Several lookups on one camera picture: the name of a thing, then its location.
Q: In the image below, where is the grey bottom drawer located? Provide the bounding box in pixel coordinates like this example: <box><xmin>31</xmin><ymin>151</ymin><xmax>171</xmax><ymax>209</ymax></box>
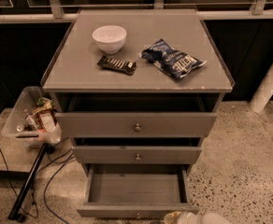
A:
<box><xmin>78</xmin><ymin>164</ymin><xmax>198</xmax><ymax>219</ymax></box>

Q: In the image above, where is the grey drawer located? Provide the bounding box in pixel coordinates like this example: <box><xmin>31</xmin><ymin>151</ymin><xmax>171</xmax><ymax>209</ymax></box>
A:
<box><xmin>78</xmin><ymin>164</ymin><xmax>198</xmax><ymax>219</ymax></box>
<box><xmin>73</xmin><ymin>138</ymin><xmax>202</xmax><ymax>164</ymax></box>
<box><xmin>55</xmin><ymin>94</ymin><xmax>219</xmax><ymax>138</ymax></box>

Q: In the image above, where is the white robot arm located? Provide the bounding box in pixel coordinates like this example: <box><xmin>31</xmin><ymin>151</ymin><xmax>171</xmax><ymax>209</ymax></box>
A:
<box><xmin>164</xmin><ymin>211</ymin><xmax>233</xmax><ymax>224</ymax></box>

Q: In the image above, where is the grey middle drawer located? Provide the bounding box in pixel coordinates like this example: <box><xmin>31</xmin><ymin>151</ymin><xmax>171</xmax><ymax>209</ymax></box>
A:
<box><xmin>73</xmin><ymin>138</ymin><xmax>202</xmax><ymax>164</ymax></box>

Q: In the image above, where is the grey wooden drawer cabinet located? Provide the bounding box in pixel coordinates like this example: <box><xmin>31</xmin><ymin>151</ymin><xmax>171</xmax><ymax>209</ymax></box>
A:
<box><xmin>40</xmin><ymin>8</ymin><xmax>236</xmax><ymax>173</ymax></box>

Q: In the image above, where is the grey top drawer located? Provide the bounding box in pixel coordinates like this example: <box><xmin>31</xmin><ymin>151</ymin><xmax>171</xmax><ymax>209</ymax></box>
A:
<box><xmin>55</xmin><ymin>94</ymin><xmax>219</xmax><ymax>138</ymax></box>

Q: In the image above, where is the blue kettle chips bag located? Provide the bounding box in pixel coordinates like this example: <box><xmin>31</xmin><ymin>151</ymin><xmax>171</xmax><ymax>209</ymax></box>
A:
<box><xmin>140</xmin><ymin>39</ymin><xmax>206</xmax><ymax>81</ymax></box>

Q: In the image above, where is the black candy bar wrapper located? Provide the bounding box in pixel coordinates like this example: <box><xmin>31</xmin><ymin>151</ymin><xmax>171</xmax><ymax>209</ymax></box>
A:
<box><xmin>97</xmin><ymin>56</ymin><xmax>137</xmax><ymax>76</ymax></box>

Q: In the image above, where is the black tripod leg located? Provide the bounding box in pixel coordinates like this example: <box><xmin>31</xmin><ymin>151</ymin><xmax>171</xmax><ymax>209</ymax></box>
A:
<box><xmin>8</xmin><ymin>143</ymin><xmax>50</xmax><ymax>220</ymax></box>

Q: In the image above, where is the brown labelled bottle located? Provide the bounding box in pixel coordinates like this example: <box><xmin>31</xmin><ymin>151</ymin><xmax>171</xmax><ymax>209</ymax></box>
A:
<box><xmin>34</xmin><ymin>107</ymin><xmax>56</xmax><ymax>132</ymax></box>

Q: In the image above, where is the clear plastic bin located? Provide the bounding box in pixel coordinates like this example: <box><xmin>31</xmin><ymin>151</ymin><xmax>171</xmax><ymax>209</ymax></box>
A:
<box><xmin>2</xmin><ymin>86</ymin><xmax>62</xmax><ymax>148</ymax></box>

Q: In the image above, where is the white ceramic bowl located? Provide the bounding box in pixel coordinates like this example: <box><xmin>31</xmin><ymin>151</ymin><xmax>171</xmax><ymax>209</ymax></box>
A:
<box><xmin>93</xmin><ymin>25</ymin><xmax>127</xmax><ymax>54</ymax></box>

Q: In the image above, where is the white metal railing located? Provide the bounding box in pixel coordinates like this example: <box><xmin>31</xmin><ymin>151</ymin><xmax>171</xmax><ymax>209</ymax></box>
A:
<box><xmin>0</xmin><ymin>0</ymin><xmax>273</xmax><ymax>24</ymax></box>

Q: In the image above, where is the white diagonal post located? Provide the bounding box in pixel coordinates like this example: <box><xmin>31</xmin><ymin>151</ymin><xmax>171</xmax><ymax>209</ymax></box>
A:
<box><xmin>249</xmin><ymin>64</ymin><xmax>273</xmax><ymax>113</ymax></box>

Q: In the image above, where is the black floor cable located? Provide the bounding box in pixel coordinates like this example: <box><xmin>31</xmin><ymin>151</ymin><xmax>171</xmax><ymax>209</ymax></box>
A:
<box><xmin>0</xmin><ymin>126</ymin><xmax>39</xmax><ymax>219</ymax></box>

